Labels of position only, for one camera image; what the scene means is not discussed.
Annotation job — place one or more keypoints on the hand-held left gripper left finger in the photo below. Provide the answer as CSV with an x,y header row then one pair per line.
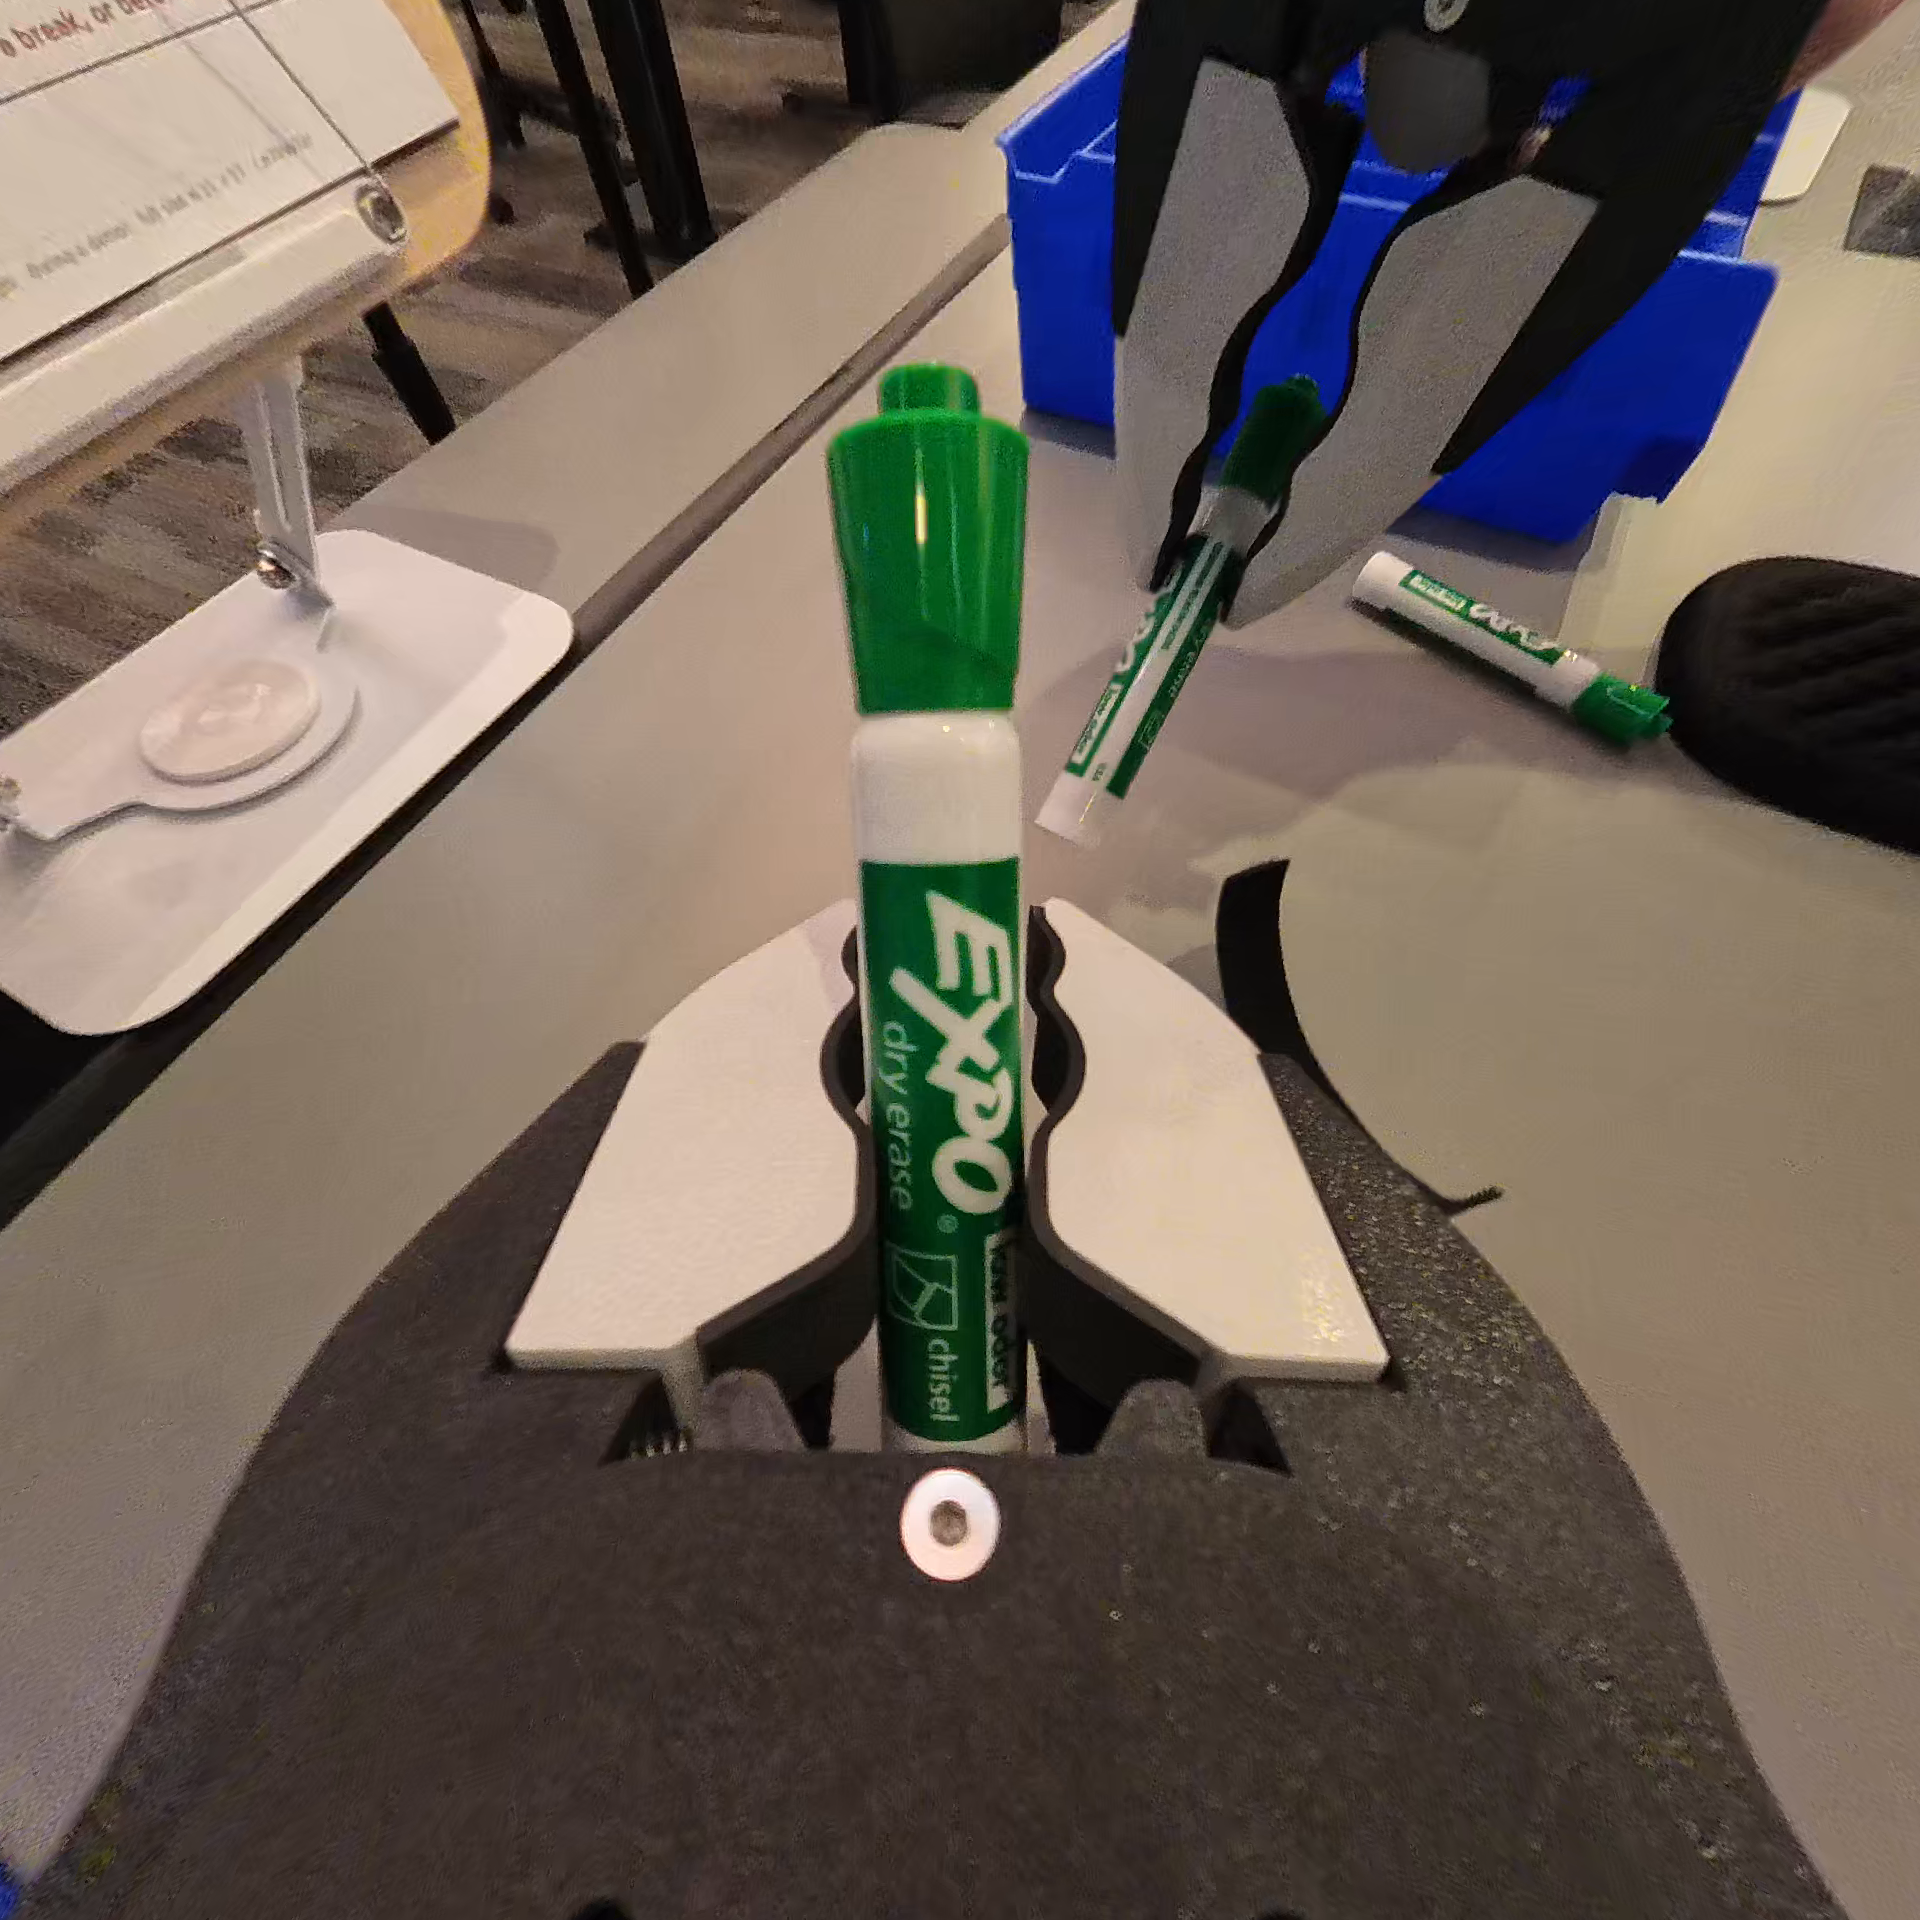
x,y
691,1184

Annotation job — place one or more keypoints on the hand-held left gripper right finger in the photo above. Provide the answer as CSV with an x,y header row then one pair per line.
x,y
1202,1184

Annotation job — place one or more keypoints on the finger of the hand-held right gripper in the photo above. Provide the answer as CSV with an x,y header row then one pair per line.
x,y
1455,346
1202,254

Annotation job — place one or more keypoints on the green dry-erase marker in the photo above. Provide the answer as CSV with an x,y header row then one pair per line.
x,y
1155,661
1501,639
938,599

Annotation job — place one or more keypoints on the blue plastic bin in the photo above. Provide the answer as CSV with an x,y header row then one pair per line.
x,y
1636,389

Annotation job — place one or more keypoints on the black mesh armrest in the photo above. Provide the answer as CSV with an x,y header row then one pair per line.
x,y
1817,704

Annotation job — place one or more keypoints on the black chair legs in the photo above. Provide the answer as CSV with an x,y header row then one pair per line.
x,y
609,150

